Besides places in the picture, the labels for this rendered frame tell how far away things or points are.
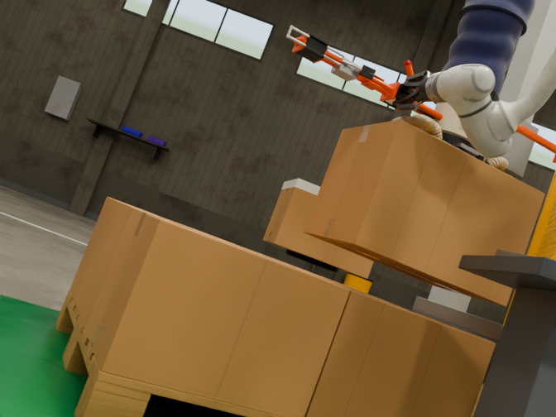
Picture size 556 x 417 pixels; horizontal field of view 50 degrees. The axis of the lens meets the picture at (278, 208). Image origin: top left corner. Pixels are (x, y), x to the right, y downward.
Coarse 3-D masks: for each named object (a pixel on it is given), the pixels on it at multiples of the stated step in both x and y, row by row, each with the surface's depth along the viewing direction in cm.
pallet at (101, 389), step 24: (72, 312) 210; (72, 336) 193; (72, 360) 183; (96, 360) 154; (96, 384) 145; (120, 384) 147; (144, 384) 150; (96, 408) 145; (120, 408) 148; (144, 408) 150; (216, 408) 158; (240, 408) 161
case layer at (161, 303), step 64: (128, 256) 164; (192, 256) 152; (256, 256) 159; (128, 320) 147; (192, 320) 153; (256, 320) 161; (320, 320) 169; (384, 320) 177; (192, 384) 155; (256, 384) 162; (320, 384) 170; (384, 384) 179; (448, 384) 189
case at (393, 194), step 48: (384, 144) 181; (432, 144) 181; (336, 192) 199; (384, 192) 176; (432, 192) 182; (480, 192) 188; (528, 192) 194; (336, 240) 187; (384, 240) 177; (432, 240) 183; (480, 240) 189; (528, 240) 195; (480, 288) 190
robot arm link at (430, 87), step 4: (440, 72) 173; (432, 76) 175; (436, 76) 173; (428, 80) 176; (432, 80) 174; (436, 80) 172; (428, 84) 175; (432, 84) 173; (428, 88) 175; (432, 88) 173; (428, 92) 176; (432, 92) 174; (436, 92) 172; (428, 96) 177; (432, 96) 175; (436, 96) 174; (432, 100) 178; (436, 100) 176; (440, 100) 174
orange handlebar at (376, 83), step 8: (328, 56) 184; (336, 56) 185; (328, 64) 189; (360, 80) 194; (368, 80) 191; (376, 80) 191; (384, 80) 192; (368, 88) 196; (376, 88) 193; (384, 88) 193; (392, 88) 193; (416, 112) 203; (424, 112) 200; (432, 112) 200; (520, 128) 184; (528, 136) 186; (536, 136) 187; (544, 144) 188; (552, 144) 189
